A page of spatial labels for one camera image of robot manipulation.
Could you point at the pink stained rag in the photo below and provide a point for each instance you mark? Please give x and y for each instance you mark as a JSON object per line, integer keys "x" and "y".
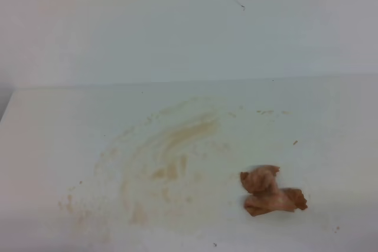
{"x": 266, "y": 196}

